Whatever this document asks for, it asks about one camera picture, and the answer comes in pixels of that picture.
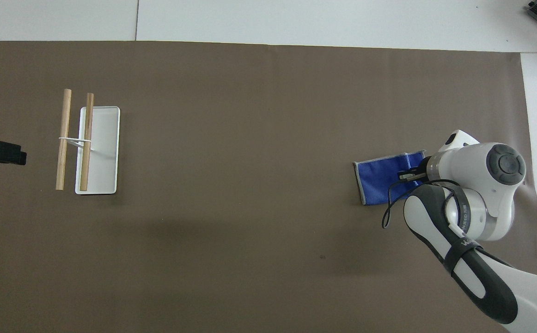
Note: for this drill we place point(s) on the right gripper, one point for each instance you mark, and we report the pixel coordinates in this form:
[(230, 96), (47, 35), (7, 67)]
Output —
[(423, 169)]

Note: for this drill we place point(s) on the blue towel grey hem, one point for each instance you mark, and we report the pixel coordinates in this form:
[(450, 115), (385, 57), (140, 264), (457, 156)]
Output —
[(379, 180)]

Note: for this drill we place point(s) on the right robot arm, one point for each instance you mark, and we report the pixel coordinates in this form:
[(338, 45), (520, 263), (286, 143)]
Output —
[(472, 166)]

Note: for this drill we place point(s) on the white towel rack wooden bars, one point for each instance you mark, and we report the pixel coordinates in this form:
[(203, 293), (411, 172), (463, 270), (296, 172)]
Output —
[(104, 152)]

